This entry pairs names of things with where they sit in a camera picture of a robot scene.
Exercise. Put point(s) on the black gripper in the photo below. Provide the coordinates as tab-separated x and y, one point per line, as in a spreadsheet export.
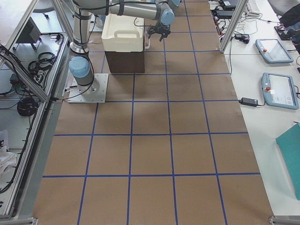
161	29

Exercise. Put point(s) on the wooden drawer with white handle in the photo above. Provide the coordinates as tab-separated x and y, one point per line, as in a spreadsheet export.
146	41

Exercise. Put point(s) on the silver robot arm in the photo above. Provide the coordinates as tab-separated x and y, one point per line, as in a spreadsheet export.
80	66

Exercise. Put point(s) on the dark wooden drawer cabinet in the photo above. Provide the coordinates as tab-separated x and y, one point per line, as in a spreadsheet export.
125	62

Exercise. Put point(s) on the white plastic tray box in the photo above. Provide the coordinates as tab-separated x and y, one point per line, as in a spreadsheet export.
123	34

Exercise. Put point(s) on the black power adapter brick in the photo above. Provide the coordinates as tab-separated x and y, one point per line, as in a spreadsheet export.
248	101

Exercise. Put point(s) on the blue teach pendant far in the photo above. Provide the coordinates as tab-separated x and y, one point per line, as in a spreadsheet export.
273	51

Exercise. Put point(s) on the blue teach pendant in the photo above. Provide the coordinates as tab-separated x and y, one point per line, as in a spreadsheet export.
278	90
273	51

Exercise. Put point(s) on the black electronics box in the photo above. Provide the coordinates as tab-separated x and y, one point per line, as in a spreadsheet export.
30	34

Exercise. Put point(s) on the blue teach pendant near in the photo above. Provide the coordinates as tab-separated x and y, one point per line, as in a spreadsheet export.
278	90

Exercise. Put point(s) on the teal folder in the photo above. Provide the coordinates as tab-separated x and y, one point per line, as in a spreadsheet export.
289	144

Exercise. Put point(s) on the white crumpled cloth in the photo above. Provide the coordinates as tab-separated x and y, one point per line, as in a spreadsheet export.
7	159

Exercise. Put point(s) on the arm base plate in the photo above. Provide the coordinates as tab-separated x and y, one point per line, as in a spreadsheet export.
95	94

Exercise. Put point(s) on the aluminium frame post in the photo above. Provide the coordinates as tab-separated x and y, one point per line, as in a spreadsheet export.
232	25

